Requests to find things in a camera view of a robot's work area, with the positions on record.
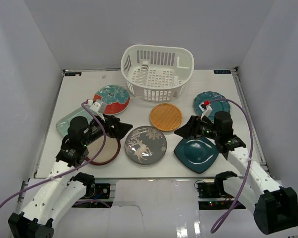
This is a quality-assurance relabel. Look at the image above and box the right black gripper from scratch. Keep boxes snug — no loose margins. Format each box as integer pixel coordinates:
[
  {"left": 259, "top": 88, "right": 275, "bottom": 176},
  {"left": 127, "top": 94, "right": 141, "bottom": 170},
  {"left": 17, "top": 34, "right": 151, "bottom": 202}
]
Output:
[{"left": 174, "top": 116, "right": 220, "bottom": 140}]

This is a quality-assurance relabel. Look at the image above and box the red rimmed cream plate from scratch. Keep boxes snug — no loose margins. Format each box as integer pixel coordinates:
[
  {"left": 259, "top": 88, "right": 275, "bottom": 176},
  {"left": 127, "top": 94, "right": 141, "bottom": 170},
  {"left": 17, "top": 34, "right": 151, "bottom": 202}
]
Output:
[{"left": 86, "top": 136, "right": 121, "bottom": 166}]

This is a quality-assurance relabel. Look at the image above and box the red teal floral plate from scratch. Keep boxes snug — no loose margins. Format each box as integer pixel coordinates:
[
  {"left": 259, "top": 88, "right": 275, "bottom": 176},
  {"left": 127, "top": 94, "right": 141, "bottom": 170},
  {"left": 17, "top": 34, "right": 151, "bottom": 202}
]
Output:
[{"left": 94, "top": 85, "right": 130, "bottom": 115}]

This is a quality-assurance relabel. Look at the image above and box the grey deer pattern plate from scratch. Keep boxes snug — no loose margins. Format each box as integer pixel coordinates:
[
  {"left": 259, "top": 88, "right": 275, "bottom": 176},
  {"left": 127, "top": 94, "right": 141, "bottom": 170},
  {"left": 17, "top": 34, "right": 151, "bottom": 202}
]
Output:
[{"left": 125, "top": 126, "right": 167, "bottom": 166}]

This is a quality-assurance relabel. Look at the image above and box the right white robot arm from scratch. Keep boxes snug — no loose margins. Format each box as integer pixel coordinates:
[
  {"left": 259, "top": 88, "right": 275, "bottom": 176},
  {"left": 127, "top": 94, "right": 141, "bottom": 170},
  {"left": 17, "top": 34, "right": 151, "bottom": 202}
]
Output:
[{"left": 174, "top": 111, "right": 298, "bottom": 235}]

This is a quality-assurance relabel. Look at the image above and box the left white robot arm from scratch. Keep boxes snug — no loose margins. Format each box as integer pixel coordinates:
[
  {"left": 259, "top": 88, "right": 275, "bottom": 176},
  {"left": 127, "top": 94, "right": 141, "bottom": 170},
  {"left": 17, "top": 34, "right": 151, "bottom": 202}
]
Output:
[{"left": 8, "top": 116, "right": 133, "bottom": 238}]

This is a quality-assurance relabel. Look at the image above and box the white plastic dish bin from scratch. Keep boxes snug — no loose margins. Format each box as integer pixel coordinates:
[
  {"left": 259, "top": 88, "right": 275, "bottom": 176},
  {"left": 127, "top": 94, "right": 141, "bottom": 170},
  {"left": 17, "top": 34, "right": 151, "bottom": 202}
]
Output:
[{"left": 121, "top": 44, "right": 195, "bottom": 103}]

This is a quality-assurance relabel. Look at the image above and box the dark teal square plate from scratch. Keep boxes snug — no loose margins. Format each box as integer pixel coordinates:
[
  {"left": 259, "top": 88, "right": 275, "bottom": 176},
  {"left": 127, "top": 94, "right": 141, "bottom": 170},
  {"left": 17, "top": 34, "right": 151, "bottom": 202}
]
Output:
[{"left": 174, "top": 137, "right": 219, "bottom": 174}]

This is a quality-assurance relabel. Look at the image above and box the teal scalloped round plate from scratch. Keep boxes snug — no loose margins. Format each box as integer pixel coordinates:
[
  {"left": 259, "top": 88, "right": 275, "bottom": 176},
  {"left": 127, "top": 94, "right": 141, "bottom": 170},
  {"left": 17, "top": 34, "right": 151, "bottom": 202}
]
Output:
[{"left": 193, "top": 91, "right": 231, "bottom": 121}]

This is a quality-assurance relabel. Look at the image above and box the woven bamboo round plate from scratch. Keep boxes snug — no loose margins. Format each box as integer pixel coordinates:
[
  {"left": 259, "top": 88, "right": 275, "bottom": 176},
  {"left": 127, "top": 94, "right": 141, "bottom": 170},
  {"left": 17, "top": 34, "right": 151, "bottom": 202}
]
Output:
[{"left": 149, "top": 103, "right": 183, "bottom": 132}]

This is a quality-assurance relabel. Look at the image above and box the pale green rectangular plate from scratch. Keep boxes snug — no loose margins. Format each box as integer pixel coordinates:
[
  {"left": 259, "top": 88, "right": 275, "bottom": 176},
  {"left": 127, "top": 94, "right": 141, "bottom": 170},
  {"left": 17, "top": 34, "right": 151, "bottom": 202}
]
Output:
[{"left": 56, "top": 107, "right": 93, "bottom": 137}]

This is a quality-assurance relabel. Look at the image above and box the right blue table label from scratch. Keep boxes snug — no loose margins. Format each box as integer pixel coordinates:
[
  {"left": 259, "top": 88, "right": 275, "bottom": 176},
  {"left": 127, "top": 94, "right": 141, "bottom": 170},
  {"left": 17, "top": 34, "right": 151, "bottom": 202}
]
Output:
[{"left": 214, "top": 70, "right": 231, "bottom": 74}]

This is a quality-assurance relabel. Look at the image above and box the blue table label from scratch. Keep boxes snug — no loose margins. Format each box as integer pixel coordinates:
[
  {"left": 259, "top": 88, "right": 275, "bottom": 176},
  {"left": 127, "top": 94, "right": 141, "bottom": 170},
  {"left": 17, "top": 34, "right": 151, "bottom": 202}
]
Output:
[
  {"left": 64, "top": 72, "right": 81, "bottom": 77},
  {"left": 214, "top": 70, "right": 231, "bottom": 74}
]

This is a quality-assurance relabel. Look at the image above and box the left blue table label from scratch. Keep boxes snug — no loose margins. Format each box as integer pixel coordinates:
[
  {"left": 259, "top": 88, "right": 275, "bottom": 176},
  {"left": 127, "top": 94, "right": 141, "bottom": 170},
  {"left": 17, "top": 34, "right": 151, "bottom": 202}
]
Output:
[{"left": 64, "top": 72, "right": 81, "bottom": 77}]

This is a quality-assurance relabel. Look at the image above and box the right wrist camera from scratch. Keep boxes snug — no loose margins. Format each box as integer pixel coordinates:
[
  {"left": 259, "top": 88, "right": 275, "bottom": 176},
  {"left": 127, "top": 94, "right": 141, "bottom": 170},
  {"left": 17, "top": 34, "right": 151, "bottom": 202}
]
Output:
[{"left": 199, "top": 101, "right": 213, "bottom": 119}]

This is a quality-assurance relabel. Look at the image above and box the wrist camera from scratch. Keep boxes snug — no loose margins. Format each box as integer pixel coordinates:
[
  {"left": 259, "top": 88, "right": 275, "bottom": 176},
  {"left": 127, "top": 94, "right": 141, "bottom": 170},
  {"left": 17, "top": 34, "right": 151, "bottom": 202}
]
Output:
[
  {"left": 87, "top": 99, "right": 107, "bottom": 114},
  {"left": 199, "top": 101, "right": 213, "bottom": 119}
]

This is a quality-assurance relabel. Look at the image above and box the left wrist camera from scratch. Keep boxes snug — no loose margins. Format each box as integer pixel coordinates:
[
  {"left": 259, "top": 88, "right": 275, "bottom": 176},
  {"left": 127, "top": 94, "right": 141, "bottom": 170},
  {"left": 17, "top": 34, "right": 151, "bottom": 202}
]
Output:
[{"left": 87, "top": 99, "right": 107, "bottom": 114}]

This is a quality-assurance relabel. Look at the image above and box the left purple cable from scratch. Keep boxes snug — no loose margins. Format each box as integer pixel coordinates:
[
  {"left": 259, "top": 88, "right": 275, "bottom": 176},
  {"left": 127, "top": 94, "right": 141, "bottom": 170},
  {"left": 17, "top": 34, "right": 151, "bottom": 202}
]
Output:
[{"left": 0, "top": 100, "right": 107, "bottom": 236}]

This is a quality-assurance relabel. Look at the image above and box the purple cable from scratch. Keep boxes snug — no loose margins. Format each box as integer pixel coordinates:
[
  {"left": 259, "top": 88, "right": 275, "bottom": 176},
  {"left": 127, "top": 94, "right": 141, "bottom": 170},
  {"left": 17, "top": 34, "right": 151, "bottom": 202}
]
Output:
[
  {"left": 0, "top": 100, "right": 107, "bottom": 236},
  {"left": 205, "top": 98, "right": 254, "bottom": 234}
]

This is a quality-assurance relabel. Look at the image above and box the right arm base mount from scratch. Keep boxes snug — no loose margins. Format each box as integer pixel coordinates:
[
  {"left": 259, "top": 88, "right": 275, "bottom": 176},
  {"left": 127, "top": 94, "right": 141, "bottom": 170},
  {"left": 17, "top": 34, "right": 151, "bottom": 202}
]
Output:
[{"left": 194, "top": 180, "right": 234, "bottom": 211}]

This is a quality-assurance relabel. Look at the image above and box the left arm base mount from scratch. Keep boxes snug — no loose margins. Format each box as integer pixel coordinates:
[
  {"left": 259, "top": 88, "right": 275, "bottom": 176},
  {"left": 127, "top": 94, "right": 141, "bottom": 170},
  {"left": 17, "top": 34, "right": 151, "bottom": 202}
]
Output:
[{"left": 73, "top": 183, "right": 113, "bottom": 208}]

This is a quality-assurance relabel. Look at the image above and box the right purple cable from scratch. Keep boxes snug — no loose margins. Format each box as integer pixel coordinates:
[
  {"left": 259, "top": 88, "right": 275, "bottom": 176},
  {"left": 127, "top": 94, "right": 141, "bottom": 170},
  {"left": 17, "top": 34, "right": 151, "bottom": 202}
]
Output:
[{"left": 205, "top": 98, "right": 254, "bottom": 234}]

